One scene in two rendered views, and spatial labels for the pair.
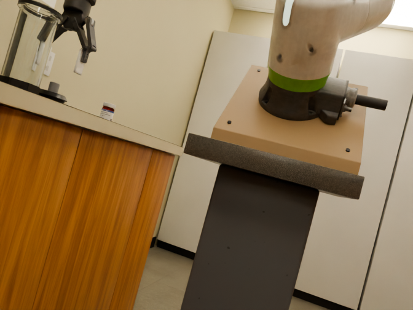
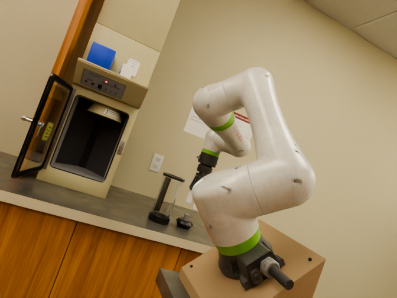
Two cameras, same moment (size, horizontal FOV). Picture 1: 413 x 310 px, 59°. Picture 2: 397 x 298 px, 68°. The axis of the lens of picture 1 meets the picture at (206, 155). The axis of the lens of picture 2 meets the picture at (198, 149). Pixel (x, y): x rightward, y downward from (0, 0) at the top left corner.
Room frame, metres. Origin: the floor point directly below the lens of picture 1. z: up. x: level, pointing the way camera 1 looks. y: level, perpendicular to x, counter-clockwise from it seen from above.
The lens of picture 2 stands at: (0.16, -0.66, 1.28)
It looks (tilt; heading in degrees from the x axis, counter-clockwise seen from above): 2 degrees up; 54
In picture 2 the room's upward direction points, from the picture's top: 20 degrees clockwise
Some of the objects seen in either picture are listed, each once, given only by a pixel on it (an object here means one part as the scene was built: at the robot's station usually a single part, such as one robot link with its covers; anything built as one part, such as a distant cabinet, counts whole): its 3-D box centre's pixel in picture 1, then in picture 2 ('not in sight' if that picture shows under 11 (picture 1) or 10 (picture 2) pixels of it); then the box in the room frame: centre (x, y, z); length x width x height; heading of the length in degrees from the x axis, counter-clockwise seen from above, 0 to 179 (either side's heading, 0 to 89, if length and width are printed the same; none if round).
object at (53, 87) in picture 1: (51, 93); (185, 220); (1.06, 0.49, 0.97); 0.09 x 0.09 x 0.07
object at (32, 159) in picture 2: not in sight; (45, 126); (0.36, 0.65, 1.19); 0.30 x 0.01 x 0.40; 65
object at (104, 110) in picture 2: not in sight; (106, 112); (0.62, 0.85, 1.34); 0.18 x 0.18 x 0.05
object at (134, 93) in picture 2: not in sight; (111, 84); (0.56, 0.70, 1.46); 0.32 x 0.12 x 0.10; 162
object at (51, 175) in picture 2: not in sight; (101, 113); (0.61, 0.88, 1.32); 0.32 x 0.25 x 0.77; 162
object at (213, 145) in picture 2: not in sight; (215, 141); (1.07, 0.48, 1.39); 0.13 x 0.11 x 0.14; 117
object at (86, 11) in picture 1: (74, 15); (202, 174); (1.07, 0.49, 1.22); 0.08 x 0.07 x 0.09; 72
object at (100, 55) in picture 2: not in sight; (101, 58); (0.48, 0.73, 1.55); 0.10 x 0.10 x 0.09; 72
